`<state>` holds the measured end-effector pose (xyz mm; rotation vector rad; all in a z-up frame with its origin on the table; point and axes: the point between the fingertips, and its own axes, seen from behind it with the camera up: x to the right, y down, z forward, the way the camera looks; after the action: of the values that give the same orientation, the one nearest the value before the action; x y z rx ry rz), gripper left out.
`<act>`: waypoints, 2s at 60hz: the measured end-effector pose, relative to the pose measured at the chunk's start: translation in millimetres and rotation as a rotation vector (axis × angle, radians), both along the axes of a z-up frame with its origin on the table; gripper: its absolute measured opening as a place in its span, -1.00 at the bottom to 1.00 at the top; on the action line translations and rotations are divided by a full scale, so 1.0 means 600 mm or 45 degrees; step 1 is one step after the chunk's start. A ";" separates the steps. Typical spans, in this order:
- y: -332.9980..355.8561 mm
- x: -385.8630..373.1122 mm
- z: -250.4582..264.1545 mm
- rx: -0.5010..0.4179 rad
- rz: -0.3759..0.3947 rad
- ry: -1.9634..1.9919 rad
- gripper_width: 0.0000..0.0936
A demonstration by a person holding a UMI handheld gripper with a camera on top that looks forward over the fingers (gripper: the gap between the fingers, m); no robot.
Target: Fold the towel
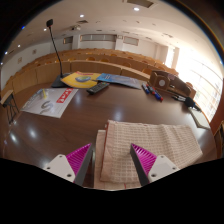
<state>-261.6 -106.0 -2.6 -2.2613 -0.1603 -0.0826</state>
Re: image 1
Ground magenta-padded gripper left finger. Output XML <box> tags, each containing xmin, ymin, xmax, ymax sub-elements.
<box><xmin>43</xmin><ymin>143</ymin><xmax>95</xmax><ymax>187</ymax></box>

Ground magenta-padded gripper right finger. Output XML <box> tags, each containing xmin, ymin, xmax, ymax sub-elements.
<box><xmin>129</xmin><ymin>143</ymin><xmax>180</xmax><ymax>187</ymax></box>

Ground beige waffle towel red trim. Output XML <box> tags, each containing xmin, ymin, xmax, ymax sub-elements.
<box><xmin>93</xmin><ymin>119</ymin><xmax>204</xmax><ymax>191</ymax></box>

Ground white notebook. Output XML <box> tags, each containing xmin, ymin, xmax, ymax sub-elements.
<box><xmin>188</xmin><ymin>107</ymin><xmax>212</xmax><ymax>130</ymax></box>

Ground white poster red print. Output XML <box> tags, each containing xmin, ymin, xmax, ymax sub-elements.
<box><xmin>20</xmin><ymin>87</ymin><xmax>79</xmax><ymax>119</ymax></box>

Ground blue marker pen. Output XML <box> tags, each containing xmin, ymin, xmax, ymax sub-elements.
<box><xmin>154</xmin><ymin>92</ymin><xmax>165</xmax><ymax>103</ymax></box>
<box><xmin>141</xmin><ymin>83</ymin><xmax>151</xmax><ymax>95</ymax></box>

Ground black handheld microphone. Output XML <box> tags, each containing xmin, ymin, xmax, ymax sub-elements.
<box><xmin>184</xmin><ymin>96</ymin><xmax>202</xmax><ymax>112</ymax></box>

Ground black marker pen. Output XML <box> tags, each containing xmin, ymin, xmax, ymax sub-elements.
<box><xmin>171</xmin><ymin>94</ymin><xmax>187</xmax><ymax>102</ymax></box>

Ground black gooseneck desk microphone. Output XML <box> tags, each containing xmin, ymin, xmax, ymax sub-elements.
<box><xmin>45</xmin><ymin>18</ymin><xmax>73</xmax><ymax>89</ymax></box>

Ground wooden desk organizer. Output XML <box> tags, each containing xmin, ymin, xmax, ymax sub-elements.
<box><xmin>148</xmin><ymin>69</ymin><xmax>197</xmax><ymax>99</ymax></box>

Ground small side desk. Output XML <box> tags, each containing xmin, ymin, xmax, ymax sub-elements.
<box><xmin>0</xmin><ymin>89</ymin><xmax>20</xmax><ymax>125</ymax></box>

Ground black remote control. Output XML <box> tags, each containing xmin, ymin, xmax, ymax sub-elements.
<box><xmin>86</xmin><ymin>81</ymin><xmax>111</xmax><ymax>95</ymax></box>

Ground blue booklet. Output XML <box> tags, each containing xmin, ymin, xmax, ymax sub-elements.
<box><xmin>95</xmin><ymin>72</ymin><xmax>144</xmax><ymax>90</ymax></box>

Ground rows of wooden seats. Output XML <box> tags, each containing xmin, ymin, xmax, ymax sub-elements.
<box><xmin>0</xmin><ymin>48</ymin><xmax>181</xmax><ymax>101</ymax></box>

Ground ceiling spot lights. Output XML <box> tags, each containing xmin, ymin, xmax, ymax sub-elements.
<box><xmin>3</xmin><ymin>4</ymin><xmax>143</xmax><ymax>56</ymax></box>

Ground ceiling air vent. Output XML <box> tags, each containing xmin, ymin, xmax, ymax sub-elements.
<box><xmin>126</xmin><ymin>0</ymin><xmax>154</xmax><ymax>9</ymax></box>

